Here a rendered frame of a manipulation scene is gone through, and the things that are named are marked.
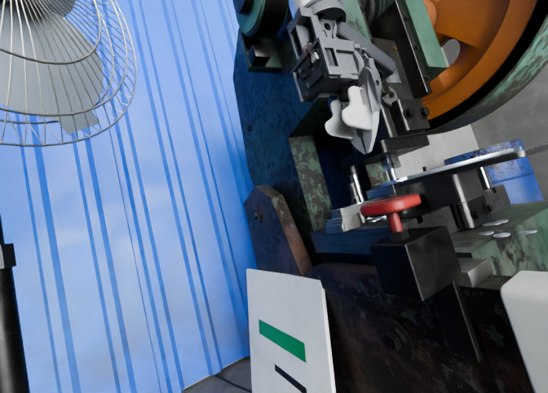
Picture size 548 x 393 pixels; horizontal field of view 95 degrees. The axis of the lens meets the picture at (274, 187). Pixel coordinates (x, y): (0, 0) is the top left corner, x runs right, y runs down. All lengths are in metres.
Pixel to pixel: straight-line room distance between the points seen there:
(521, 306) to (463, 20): 0.91
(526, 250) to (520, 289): 0.26
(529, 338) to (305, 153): 0.63
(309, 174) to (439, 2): 0.74
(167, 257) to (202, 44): 1.48
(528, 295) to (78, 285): 1.61
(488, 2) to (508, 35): 0.14
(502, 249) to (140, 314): 1.51
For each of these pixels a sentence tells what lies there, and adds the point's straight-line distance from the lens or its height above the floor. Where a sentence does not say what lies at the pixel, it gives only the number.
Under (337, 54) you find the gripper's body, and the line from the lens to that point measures 0.39.
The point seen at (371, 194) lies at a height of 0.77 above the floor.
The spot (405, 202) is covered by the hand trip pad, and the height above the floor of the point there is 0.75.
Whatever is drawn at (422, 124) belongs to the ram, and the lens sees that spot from 0.75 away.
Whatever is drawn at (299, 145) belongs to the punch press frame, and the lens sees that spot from 0.82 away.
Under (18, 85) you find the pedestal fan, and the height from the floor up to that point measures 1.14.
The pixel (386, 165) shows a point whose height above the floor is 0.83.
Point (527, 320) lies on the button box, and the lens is 0.43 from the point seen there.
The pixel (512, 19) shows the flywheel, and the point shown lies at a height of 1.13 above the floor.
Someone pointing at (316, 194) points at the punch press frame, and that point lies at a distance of 0.81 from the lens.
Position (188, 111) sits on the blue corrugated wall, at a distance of 1.81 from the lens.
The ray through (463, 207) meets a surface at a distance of 0.66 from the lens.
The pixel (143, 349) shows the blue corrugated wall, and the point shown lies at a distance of 1.67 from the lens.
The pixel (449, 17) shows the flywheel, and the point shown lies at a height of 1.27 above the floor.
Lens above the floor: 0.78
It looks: 6 degrees up
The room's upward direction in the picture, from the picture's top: 15 degrees counter-clockwise
